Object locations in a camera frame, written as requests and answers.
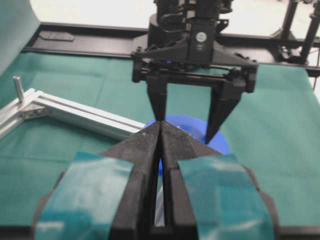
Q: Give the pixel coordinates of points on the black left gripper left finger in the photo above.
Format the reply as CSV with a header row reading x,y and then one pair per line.
x,y
111,196

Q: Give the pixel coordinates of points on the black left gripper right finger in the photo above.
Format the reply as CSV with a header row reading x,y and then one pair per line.
x,y
210,196

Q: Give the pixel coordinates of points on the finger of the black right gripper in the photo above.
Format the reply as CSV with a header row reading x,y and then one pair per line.
x,y
157,93
223,100

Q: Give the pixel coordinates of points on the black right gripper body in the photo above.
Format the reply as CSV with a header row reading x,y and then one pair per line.
x,y
175,42

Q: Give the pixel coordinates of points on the blue plastic gear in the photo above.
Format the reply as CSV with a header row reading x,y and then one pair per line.
x,y
197,130

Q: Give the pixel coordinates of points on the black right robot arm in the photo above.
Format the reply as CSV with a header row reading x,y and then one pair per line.
x,y
198,76

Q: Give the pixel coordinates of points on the top steel shaft pin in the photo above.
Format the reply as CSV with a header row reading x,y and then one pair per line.
x,y
19,89

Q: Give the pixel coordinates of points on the green table cloth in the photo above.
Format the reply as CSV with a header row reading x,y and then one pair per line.
x,y
274,131

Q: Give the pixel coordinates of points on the black stand posts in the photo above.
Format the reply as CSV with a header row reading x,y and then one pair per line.
x,y
298,31

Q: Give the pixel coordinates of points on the black table edge rail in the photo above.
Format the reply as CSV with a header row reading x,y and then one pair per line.
x,y
120,42

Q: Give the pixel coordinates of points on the square aluminium extrusion frame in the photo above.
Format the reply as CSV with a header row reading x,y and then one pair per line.
x,y
39,104

